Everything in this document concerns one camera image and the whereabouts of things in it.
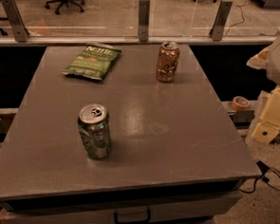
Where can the green soda can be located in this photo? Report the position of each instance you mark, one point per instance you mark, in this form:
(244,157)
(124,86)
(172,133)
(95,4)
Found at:
(94,129)

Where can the orange tape roll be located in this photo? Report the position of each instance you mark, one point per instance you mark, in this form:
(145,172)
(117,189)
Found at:
(240,103)

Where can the middle metal railing bracket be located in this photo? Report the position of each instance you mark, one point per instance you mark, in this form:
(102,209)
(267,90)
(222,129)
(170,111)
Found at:
(143,20)

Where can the left metal railing bracket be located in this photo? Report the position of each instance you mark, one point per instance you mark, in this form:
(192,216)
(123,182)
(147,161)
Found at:
(20,33)

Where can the right metal railing bracket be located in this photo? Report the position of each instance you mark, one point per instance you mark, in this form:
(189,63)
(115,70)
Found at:
(217,31)

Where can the orange soda can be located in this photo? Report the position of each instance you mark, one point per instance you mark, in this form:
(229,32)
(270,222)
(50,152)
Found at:
(167,61)

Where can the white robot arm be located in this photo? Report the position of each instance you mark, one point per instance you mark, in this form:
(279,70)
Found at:
(268,122)

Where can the metal railing bar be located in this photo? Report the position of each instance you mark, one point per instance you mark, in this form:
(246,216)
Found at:
(7,41)

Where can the metal railing bracket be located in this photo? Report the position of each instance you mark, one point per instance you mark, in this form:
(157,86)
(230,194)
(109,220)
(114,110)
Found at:
(20,33)
(143,20)
(217,31)

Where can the green chip bag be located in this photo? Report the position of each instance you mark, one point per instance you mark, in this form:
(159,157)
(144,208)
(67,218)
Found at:
(94,61)

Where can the grey drawer with black handle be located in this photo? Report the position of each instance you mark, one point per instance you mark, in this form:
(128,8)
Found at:
(196,209)

